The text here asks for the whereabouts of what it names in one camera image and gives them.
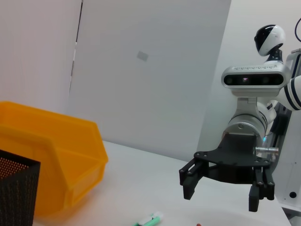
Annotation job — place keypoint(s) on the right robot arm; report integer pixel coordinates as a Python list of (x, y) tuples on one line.
[(294, 91)]

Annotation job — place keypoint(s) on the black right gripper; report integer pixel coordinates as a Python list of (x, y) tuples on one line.
[(235, 160)]

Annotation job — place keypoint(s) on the white black robot head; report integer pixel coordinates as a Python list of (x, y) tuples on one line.
[(272, 35)]

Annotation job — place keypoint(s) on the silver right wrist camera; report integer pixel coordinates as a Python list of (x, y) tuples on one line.
[(254, 80)]

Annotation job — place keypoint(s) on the yellow plastic storage bin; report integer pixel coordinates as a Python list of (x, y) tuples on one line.
[(47, 141)]

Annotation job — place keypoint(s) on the black mesh pen holder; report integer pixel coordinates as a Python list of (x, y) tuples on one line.
[(16, 188)]

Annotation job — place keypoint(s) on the green utility knife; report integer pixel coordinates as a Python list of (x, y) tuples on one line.
[(150, 220)]

